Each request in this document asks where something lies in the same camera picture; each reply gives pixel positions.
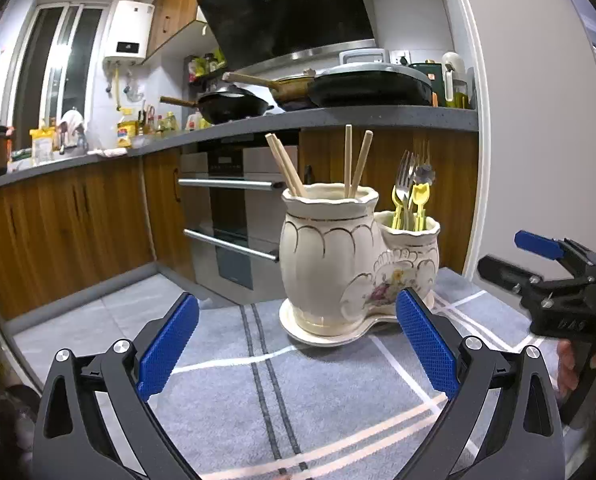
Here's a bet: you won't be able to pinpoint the wooden kitchen cabinets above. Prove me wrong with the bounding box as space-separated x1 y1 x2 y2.
0 128 479 321

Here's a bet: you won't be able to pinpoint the black range hood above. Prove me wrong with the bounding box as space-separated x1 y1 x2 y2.
197 0 375 70

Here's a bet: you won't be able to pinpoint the silver fork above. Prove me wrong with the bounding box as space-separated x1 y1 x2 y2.
394 151 417 231

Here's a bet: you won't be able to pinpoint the cream ceramic utensil holder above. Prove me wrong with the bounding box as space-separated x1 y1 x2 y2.
280 183 441 347

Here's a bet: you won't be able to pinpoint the kitchen window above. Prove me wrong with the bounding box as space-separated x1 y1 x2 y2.
7 2 108 150

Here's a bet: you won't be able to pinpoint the gold fork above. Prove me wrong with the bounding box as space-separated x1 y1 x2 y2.
414 139 430 166

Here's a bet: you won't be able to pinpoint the green yellow tulip spoon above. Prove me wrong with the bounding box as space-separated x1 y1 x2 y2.
412 183 430 232

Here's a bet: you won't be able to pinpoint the large lidded grey pan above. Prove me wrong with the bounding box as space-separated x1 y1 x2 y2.
308 48 432 107

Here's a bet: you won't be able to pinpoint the grey striped table cloth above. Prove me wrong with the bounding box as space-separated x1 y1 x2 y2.
15 266 569 480

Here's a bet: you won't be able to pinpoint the black wok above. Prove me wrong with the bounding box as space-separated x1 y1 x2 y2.
159 84 273 125

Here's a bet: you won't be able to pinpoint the yellow tulip spoon in holder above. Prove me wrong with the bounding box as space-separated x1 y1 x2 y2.
391 185 404 230

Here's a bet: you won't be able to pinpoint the built-in oven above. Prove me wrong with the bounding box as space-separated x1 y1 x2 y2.
178 134 286 304

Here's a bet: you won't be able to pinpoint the white water heater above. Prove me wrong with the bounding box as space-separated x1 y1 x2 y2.
103 0 155 65

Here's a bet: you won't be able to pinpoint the grey kitchen countertop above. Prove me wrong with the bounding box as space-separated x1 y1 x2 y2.
0 105 479 188

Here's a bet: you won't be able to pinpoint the yellow food package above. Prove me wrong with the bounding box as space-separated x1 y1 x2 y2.
117 120 136 148

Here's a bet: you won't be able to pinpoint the wooden chopstick in holder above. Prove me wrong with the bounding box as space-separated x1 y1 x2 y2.
344 125 353 198

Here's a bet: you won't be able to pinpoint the brown frying pan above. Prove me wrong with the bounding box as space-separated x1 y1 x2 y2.
222 68 316 112

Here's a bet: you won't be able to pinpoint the person right hand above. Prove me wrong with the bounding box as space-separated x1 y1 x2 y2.
557 340 596 398

